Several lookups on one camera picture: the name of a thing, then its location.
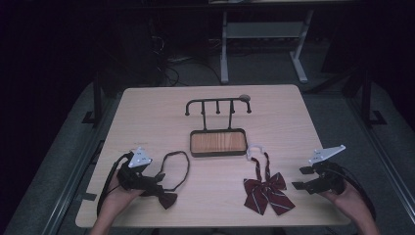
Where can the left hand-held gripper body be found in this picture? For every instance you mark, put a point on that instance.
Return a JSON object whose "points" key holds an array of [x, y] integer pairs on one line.
{"points": [[135, 173]]}

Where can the black hook rack wooden base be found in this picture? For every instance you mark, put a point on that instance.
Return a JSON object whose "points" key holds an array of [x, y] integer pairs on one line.
{"points": [[218, 142]]}

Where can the red striped bow tie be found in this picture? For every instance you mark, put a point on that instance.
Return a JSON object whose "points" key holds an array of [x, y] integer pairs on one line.
{"points": [[264, 193]]}

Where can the black metal stand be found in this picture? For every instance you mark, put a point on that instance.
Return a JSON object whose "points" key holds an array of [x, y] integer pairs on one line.
{"points": [[97, 98], [367, 98]]}

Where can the grey round disc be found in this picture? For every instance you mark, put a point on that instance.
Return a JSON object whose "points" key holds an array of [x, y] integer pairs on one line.
{"points": [[244, 97]]}

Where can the grey tape strip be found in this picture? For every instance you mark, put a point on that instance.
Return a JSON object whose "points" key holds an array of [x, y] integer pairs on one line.
{"points": [[87, 197]]}

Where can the person's left hand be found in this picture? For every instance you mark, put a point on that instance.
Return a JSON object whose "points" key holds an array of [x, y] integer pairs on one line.
{"points": [[119, 197]]}

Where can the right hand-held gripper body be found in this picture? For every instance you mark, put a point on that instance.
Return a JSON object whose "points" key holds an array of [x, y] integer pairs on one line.
{"points": [[328, 179]]}

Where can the person's right hand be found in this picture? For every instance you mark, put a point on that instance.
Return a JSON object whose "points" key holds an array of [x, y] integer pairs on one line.
{"points": [[349, 200]]}

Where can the white metal desk frame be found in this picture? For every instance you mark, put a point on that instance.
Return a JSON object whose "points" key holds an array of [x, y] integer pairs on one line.
{"points": [[261, 30]]}

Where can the dark brown bow tie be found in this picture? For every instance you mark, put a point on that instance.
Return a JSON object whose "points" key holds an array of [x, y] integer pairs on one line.
{"points": [[168, 199]]}

